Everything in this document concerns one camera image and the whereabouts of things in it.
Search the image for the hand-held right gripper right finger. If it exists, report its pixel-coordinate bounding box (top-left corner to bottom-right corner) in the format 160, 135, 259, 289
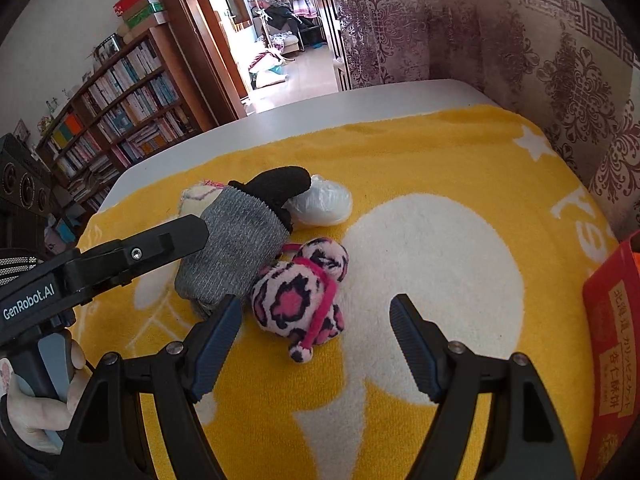
390, 294, 578, 480

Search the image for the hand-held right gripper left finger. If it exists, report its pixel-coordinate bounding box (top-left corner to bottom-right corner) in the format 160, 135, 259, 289
55, 294, 244, 480

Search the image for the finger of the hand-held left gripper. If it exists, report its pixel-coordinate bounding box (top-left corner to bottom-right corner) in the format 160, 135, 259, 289
70, 214, 210, 306

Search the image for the leopard print plush sock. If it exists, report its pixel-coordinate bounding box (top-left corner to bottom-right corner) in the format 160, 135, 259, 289
250, 237, 349, 363

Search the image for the grey glove with black fingers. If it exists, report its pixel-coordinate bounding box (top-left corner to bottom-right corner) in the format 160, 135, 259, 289
175, 166, 312, 318

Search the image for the clear plastic bag roll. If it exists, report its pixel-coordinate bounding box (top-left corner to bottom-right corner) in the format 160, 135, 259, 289
287, 174, 353, 227

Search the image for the large red cardboard box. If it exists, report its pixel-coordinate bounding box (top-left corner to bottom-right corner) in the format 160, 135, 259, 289
581, 232, 640, 480

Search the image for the person's left hand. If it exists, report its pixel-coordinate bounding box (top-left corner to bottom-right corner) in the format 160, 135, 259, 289
0, 340, 87, 455

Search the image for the cream cloth with pink trim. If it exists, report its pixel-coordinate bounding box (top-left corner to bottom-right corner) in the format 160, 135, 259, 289
180, 179, 228, 218

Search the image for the wooden bookshelf with books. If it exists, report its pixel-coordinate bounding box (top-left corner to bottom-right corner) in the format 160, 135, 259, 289
35, 27, 201, 211

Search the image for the yellow printed blanket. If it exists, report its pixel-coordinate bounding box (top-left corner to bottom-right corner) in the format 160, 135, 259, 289
67, 105, 623, 480

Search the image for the framed picture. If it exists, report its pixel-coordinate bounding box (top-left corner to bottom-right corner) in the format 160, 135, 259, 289
95, 34, 121, 61

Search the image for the white bag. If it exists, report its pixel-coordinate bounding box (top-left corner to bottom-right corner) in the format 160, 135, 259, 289
250, 52, 290, 90

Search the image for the brown wooden doorway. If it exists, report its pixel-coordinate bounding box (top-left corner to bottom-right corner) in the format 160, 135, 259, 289
142, 0, 351, 126

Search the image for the small red gift box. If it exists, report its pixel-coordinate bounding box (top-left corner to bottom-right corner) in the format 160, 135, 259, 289
114, 0, 160, 17

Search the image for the dark clothes pile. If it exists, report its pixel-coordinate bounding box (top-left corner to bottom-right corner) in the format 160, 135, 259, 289
252, 0, 321, 53

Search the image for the patterned lace curtain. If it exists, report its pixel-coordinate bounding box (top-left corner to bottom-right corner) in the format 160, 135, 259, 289
327, 0, 640, 241

